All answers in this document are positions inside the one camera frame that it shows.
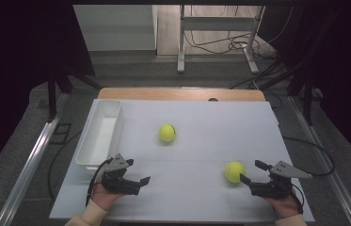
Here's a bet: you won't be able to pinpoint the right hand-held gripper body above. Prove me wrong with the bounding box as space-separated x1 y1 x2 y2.
249 160 312 200

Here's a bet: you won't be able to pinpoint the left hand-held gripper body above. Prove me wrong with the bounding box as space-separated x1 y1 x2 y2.
101 153 141 196

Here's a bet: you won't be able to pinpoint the yellow tennis ball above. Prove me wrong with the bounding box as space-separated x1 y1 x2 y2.
224 161 247 184
158 123 177 143

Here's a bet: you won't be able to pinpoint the white plastic bin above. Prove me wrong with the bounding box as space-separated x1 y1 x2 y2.
74 99 125 175

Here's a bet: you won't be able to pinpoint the person's left hand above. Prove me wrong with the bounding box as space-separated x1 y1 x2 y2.
91 183 125 211

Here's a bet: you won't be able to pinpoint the person's right hand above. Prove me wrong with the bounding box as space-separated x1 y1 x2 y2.
263 196 303 219

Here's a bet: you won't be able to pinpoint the white table cover sheet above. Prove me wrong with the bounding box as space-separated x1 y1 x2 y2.
49 99 316 223

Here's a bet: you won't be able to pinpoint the black stand legs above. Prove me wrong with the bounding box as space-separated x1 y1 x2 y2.
46 72 104 122
259 59 325 126

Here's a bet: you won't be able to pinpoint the black curtain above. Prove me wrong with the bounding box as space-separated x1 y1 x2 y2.
265 0 351 173
0 0 96 186

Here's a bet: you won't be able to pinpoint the white cabinet panel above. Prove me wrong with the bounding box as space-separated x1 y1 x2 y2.
72 4 158 52

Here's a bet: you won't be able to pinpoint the right hand-held gripper black cable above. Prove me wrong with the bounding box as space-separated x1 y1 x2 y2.
290 183 305 215

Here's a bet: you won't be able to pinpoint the aluminium floor rail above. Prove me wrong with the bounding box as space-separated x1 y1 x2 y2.
0 92 71 226
289 95 351 226

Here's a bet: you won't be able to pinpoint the long black floor cable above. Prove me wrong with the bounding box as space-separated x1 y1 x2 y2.
48 130 83 202

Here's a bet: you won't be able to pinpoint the looped black floor cable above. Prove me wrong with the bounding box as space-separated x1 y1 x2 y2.
282 136 336 177

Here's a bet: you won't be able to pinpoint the tangle of black floor cables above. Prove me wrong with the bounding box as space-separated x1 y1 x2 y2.
183 31 278 61

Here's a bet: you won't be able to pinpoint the white metal stand frame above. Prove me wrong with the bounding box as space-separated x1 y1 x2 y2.
177 4 266 74

